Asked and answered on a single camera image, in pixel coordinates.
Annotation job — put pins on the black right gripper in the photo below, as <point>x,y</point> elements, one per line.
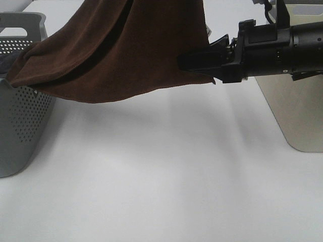
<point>260,51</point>

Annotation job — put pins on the dark grey cloth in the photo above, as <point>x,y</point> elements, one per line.
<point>7,61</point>

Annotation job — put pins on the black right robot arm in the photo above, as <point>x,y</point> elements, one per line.
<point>307,44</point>

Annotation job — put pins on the brown towel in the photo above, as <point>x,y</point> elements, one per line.
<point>113,50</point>

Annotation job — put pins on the beige basket with grey rim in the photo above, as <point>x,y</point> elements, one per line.
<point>297,107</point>

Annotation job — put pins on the grey perforated laundry basket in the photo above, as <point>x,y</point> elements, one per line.
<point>24,111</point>

